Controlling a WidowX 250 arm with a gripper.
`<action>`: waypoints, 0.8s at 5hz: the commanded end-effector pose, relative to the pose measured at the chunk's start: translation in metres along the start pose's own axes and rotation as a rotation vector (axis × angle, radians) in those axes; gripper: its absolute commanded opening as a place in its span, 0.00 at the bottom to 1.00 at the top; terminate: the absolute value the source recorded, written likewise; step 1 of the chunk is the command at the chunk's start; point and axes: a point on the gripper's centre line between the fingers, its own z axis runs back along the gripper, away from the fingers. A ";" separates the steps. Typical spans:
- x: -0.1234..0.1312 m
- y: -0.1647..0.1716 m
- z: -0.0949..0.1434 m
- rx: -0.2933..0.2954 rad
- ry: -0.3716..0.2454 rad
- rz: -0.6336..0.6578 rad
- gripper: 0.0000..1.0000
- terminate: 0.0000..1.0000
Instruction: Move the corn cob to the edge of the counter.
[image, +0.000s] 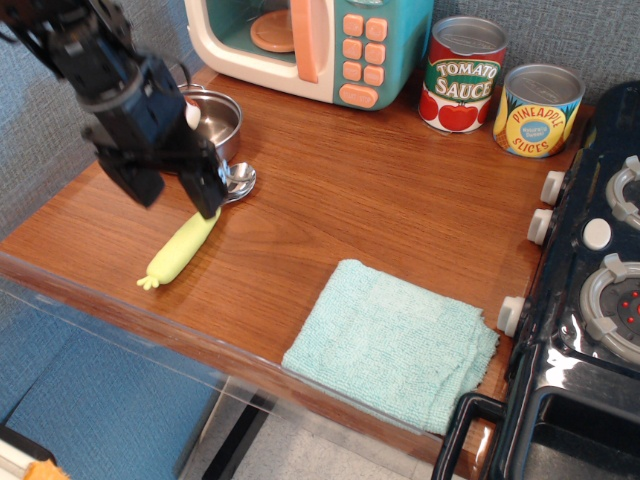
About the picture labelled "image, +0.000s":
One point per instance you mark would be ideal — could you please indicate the orange microwave turntable plate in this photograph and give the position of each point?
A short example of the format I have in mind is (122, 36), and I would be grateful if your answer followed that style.
(272, 32)

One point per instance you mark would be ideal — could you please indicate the white round stove button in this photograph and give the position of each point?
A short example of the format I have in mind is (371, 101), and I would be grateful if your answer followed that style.
(597, 234)

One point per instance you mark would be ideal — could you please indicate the white stove knob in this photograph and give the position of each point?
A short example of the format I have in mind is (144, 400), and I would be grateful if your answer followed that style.
(509, 314)
(539, 225)
(551, 187)

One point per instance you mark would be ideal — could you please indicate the small steel pot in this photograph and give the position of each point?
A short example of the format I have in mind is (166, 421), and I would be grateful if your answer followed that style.
(221, 119)

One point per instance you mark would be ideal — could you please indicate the white stove knob rear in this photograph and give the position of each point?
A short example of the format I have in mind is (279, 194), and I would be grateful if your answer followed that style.
(551, 187)

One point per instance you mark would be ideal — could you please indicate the plush white brown mushroom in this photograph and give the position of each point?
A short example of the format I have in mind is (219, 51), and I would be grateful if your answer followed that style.
(192, 113)

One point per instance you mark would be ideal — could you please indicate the silver metal spoon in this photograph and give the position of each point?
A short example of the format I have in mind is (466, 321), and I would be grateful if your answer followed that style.
(241, 180)

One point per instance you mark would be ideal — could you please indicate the black oven door handle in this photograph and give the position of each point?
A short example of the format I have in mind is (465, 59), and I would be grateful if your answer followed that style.
(470, 407)

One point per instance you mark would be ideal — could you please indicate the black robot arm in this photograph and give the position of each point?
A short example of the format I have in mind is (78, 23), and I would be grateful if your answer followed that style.
(55, 31)

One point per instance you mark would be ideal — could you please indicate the yellow plush corn cob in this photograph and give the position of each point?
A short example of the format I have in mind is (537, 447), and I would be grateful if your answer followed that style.
(178, 251)

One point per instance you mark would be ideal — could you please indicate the toy microwave teal and cream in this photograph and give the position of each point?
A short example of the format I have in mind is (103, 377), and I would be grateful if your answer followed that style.
(357, 54)

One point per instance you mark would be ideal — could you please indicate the grey front stove burner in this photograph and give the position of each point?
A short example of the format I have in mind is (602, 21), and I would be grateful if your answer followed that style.
(609, 305)

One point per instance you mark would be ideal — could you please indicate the white stove knob middle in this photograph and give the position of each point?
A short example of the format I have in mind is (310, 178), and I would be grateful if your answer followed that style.
(539, 225)

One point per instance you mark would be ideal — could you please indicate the white stove knob front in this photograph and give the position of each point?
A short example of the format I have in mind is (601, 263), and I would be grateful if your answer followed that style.
(509, 314)

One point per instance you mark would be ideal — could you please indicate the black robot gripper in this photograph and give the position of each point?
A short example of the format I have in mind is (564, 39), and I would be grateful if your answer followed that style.
(142, 129)

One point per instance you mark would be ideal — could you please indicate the black toy stove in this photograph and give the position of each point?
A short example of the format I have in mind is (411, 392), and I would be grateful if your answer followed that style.
(572, 406)

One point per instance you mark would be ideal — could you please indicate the tomato sauce can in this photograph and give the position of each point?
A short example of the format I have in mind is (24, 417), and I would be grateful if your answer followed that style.
(464, 61)

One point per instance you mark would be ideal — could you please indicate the pineapple slices can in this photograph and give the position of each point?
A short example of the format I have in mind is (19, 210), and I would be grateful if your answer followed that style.
(537, 109)

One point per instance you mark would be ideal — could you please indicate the light blue folded cloth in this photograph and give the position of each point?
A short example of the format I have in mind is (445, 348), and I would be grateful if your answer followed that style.
(392, 349)

